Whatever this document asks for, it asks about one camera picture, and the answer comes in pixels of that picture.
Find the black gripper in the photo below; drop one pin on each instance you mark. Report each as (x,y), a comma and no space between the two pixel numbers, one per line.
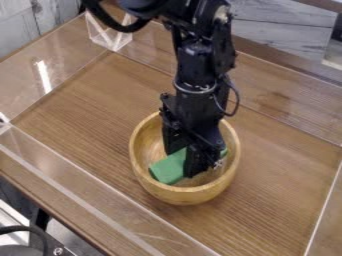
(191,113)

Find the green rectangular block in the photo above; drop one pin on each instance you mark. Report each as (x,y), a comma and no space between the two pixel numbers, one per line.
(167,169)

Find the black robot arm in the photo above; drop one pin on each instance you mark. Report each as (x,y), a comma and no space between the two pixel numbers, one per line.
(199,24)

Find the brown wooden bowl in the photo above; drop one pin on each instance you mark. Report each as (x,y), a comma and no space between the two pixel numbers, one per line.
(188,191)

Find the black table leg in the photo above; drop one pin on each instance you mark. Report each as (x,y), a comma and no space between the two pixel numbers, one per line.
(40,219)

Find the clear acrylic corner bracket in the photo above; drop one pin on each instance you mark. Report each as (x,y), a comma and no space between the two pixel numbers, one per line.
(104,36)

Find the black metal base plate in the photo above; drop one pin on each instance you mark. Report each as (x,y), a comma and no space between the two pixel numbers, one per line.
(45,241)

